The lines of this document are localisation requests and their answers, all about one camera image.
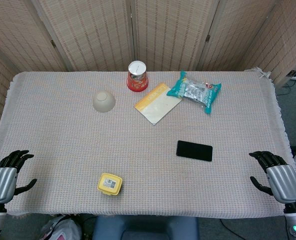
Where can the woven bamboo folding screen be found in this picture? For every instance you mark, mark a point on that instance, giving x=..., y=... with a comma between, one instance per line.
x=92, y=32

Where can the yellow white notebook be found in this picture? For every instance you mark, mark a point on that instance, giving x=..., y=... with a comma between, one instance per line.
x=158, y=103

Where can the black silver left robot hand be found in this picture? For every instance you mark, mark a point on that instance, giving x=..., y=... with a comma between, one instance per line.
x=0, y=182

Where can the beige upturned bowl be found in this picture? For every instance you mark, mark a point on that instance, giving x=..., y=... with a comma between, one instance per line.
x=103, y=101

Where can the beige woven tablecloth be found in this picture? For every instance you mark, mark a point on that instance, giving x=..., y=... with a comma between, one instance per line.
x=137, y=155

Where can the yellow lidded plastic container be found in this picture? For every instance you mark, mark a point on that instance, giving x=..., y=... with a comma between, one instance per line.
x=109, y=184

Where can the white pink plastic bag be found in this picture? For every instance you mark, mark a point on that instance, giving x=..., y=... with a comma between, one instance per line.
x=61, y=228

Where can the blue padded seat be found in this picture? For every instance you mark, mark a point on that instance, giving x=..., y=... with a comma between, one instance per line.
x=145, y=228

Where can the teal silver snack bag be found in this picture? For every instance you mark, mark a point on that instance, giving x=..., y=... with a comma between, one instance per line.
x=195, y=92

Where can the red instant noodle cup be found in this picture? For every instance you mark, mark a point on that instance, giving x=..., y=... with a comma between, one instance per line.
x=137, y=77

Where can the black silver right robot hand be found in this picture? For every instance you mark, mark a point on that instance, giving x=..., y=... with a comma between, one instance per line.
x=285, y=182

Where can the smartphone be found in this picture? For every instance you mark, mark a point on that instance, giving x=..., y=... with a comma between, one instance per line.
x=194, y=151

